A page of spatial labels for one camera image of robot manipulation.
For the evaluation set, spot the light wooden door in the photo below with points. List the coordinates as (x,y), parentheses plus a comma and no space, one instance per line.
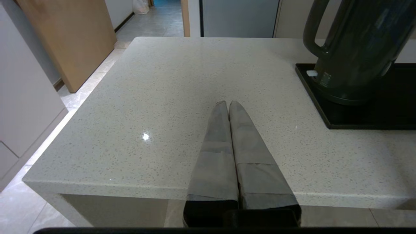
(71,39)

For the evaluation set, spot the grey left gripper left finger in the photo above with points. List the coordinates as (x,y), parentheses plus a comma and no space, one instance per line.
(214,175)

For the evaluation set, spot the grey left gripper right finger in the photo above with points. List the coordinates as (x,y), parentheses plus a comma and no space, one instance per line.
(260,178)

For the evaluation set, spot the white side cabinet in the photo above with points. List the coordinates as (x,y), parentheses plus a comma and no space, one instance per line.
(22,91)

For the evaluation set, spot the white plastic bag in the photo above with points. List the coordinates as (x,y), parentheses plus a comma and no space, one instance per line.
(140,6)

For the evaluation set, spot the black rectangular tray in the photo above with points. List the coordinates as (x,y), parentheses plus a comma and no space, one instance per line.
(373,117)

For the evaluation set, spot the black round kettle base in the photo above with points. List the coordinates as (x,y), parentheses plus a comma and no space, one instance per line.
(347,100)

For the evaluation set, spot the black electric kettle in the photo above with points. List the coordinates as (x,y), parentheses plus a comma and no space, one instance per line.
(360,45)

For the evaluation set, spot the beige kitchen base cabinets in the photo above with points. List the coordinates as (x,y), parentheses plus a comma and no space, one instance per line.
(292,19)

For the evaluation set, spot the tall grey refrigerator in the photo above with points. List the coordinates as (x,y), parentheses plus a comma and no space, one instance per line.
(240,18)

